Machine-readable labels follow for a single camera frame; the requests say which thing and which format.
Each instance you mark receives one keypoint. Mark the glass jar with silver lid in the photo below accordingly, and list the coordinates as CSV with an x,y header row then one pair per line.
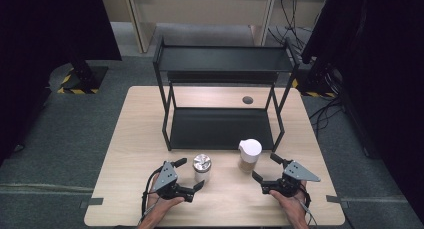
x,y
202,163

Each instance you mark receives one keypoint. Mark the person's right hand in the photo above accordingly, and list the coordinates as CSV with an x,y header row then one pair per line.
x,y
293,205

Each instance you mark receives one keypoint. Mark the beige wooden partition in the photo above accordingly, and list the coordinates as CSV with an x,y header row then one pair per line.
x,y
200,9

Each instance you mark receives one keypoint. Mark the person's left hand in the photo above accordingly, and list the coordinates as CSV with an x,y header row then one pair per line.
x,y
160,204

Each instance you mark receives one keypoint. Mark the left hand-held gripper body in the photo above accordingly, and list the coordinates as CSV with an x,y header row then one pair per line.
x,y
165,179

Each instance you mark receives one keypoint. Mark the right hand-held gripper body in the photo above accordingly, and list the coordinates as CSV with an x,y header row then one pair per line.
x,y
296,174

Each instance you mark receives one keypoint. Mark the grey floor tape strip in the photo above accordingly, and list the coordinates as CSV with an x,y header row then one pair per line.
x,y
91,202
336,199

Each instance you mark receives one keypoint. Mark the black metal shelf rack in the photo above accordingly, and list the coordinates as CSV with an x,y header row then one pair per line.
x,y
220,129

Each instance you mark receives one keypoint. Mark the black stand base with striped tape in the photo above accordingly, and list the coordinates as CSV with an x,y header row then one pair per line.
x,y
316,85
83,77

